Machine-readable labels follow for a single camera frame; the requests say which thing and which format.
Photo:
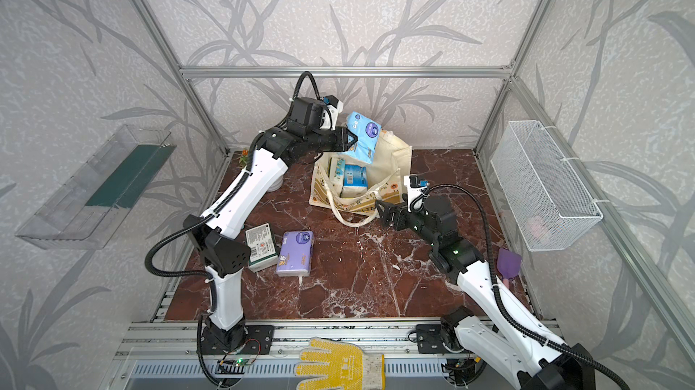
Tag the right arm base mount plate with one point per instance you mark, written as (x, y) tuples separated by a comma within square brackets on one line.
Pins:
[(428, 339)]

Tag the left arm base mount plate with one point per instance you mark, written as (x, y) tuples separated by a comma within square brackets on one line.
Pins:
[(252, 340)]

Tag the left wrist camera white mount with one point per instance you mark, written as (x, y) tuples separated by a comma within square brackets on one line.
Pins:
[(332, 107)]

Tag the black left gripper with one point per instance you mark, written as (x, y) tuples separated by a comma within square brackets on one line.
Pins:
[(344, 136)]

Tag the purple tissue pack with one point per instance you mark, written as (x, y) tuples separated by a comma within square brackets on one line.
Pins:
[(295, 254)]

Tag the cream floral canvas tote bag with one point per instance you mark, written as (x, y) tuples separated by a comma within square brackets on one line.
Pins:
[(385, 178)]

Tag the potted plant white pot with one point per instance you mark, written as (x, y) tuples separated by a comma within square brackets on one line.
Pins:
[(243, 162)]

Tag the clear acrylic wall shelf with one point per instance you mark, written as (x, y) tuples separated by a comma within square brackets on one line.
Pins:
[(89, 208)]

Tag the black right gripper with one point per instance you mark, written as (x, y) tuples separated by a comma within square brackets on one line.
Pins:
[(401, 212)]

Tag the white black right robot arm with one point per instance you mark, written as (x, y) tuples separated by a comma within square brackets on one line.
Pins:
[(521, 348)]

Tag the purple pink small shovel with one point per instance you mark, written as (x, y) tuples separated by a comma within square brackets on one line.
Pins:
[(508, 265)]

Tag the yellow knit work glove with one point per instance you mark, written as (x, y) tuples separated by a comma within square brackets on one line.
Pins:
[(328, 364)]

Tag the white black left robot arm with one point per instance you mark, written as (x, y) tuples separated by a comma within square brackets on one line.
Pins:
[(310, 126)]

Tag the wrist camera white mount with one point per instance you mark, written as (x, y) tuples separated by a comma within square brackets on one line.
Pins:
[(332, 107), (415, 192)]

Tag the light blue cartoon tissue pack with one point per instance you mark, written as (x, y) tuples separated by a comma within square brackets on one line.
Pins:
[(368, 133)]

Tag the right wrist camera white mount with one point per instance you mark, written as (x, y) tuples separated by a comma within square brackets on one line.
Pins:
[(415, 192)]

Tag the white wire mesh basket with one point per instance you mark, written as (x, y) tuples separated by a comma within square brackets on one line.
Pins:
[(549, 202)]

